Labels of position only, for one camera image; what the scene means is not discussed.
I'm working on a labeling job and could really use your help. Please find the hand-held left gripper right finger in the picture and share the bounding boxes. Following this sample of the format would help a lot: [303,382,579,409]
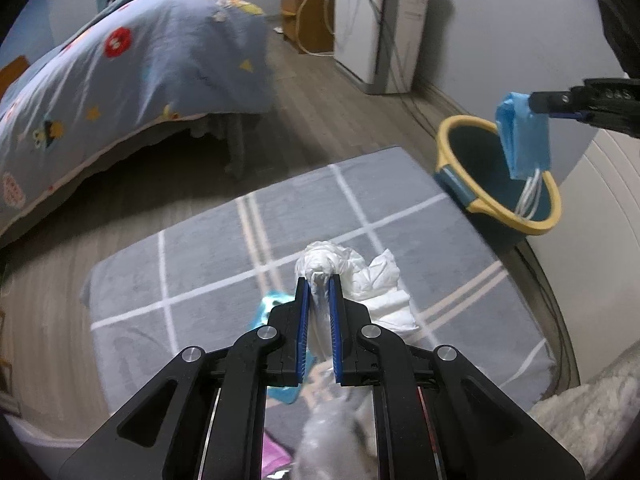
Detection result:
[327,275,586,480]

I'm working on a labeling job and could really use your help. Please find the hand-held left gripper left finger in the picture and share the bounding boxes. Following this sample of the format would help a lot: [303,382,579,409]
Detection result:
[57,277,311,480]

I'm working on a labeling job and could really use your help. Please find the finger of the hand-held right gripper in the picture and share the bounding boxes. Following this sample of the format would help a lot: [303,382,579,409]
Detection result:
[547,107,640,138]
[530,78,640,111]

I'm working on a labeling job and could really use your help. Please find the blue face mask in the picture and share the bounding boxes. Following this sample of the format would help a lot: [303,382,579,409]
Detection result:
[495,91,553,221]

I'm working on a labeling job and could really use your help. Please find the white tissue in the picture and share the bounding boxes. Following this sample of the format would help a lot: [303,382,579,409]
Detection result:
[350,250,422,336]

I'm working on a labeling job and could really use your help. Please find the white plastic bag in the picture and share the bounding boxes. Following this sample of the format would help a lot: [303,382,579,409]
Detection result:
[292,240,378,480]

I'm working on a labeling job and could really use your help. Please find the blue bin with yellow rim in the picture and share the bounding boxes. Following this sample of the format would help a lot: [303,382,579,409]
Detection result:
[434,115,562,251]

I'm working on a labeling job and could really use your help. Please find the pink wrapper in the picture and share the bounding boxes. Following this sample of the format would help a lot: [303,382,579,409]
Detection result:
[262,432,293,480]

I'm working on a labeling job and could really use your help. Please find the white cabinet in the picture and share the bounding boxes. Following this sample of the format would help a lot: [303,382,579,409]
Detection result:
[525,130,640,361]

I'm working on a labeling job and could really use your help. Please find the grey checked cushion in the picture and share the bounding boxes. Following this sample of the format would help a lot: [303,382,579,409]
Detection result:
[80,146,556,411]

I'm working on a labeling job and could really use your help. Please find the grey bed skirt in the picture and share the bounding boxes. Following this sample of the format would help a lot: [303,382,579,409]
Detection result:
[190,110,271,181]

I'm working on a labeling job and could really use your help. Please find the white air purifier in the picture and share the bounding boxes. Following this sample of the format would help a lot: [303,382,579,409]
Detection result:
[334,0,431,95]

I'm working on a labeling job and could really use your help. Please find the wooden nightstand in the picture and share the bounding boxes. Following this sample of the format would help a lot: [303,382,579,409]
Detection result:
[278,0,336,53]

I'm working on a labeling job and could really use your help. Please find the white fluffy rug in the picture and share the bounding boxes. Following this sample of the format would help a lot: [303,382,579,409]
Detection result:
[529,345,640,466]

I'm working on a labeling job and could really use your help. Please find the bed with blue quilt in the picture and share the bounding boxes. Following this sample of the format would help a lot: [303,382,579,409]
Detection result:
[0,0,275,236]

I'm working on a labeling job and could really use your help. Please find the wooden headboard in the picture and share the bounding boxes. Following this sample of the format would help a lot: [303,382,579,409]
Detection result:
[0,57,28,96]

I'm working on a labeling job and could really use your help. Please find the black cables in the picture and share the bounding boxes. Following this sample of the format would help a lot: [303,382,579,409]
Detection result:
[360,0,441,136]

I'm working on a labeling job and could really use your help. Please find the cream cable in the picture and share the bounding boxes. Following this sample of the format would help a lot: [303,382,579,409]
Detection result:
[297,0,336,56]

